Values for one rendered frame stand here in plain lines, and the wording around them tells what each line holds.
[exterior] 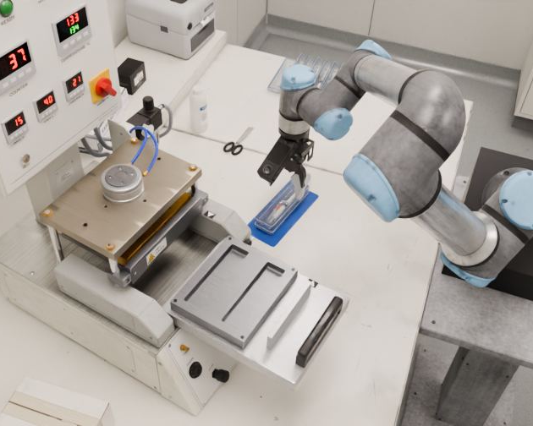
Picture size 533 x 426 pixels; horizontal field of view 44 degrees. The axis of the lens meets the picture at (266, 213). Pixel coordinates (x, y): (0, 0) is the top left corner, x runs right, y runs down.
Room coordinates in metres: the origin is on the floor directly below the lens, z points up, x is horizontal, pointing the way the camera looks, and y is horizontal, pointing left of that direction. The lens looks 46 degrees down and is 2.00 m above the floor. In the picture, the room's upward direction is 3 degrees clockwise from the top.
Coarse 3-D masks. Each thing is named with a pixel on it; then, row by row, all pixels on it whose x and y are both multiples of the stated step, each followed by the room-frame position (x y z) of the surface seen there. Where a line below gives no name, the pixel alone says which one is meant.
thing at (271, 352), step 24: (288, 288) 0.79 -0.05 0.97; (312, 288) 0.79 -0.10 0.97; (168, 312) 0.71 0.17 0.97; (288, 312) 0.70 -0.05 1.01; (312, 312) 0.73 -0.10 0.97; (216, 336) 0.67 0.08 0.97; (264, 336) 0.67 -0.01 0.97; (288, 336) 0.68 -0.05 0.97; (240, 360) 0.63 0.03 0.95; (264, 360) 0.62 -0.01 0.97; (288, 360) 0.63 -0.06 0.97; (312, 360) 0.64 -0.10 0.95; (288, 384) 0.58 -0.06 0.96
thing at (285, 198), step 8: (288, 184) 1.27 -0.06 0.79; (280, 192) 1.24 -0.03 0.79; (288, 192) 1.24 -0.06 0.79; (272, 200) 1.20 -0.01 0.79; (280, 200) 1.20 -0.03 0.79; (288, 200) 1.21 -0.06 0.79; (264, 208) 1.17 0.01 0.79; (272, 208) 1.18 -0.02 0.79; (280, 208) 1.18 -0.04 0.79; (256, 216) 1.14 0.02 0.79; (264, 216) 1.14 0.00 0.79; (272, 216) 1.15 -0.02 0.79; (280, 216) 1.15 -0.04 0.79; (272, 224) 1.12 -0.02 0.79
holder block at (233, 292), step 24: (216, 264) 0.82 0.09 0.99; (240, 264) 0.82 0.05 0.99; (264, 264) 0.82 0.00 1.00; (192, 288) 0.75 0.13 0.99; (216, 288) 0.77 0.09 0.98; (240, 288) 0.76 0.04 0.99; (264, 288) 0.78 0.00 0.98; (192, 312) 0.70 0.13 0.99; (216, 312) 0.70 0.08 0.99; (240, 312) 0.72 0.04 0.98; (264, 312) 0.71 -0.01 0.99; (240, 336) 0.65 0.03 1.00
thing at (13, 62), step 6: (24, 48) 0.91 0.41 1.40; (12, 54) 0.89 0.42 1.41; (18, 54) 0.90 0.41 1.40; (24, 54) 0.91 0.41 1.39; (0, 60) 0.87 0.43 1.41; (6, 60) 0.88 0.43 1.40; (12, 60) 0.89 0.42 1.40; (18, 60) 0.90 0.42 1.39; (24, 60) 0.91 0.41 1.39; (0, 66) 0.87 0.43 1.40; (6, 66) 0.88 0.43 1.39; (12, 66) 0.88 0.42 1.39; (18, 66) 0.89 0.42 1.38; (0, 72) 0.86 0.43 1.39; (6, 72) 0.87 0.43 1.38
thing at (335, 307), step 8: (336, 296) 0.75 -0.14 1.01; (328, 304) 0.73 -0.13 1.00; (336, 304) 0.73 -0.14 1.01; (328, 312) 0.71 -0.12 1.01; (336, 312) 0.71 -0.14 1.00; (320, 320) 0.69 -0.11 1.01; (328, 320) 0.69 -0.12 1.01; (320, 328) 0.67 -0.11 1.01; (312, 336) 0.65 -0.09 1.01; (320, 336) 0.66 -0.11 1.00; (304, 344) 0.64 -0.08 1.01; (312, 344) 0.64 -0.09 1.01; (304, 352) 0.62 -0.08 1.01; (296, 360) 0.62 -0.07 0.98; (304, 360) 0.61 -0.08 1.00; (304, 368) 0.61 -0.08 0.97
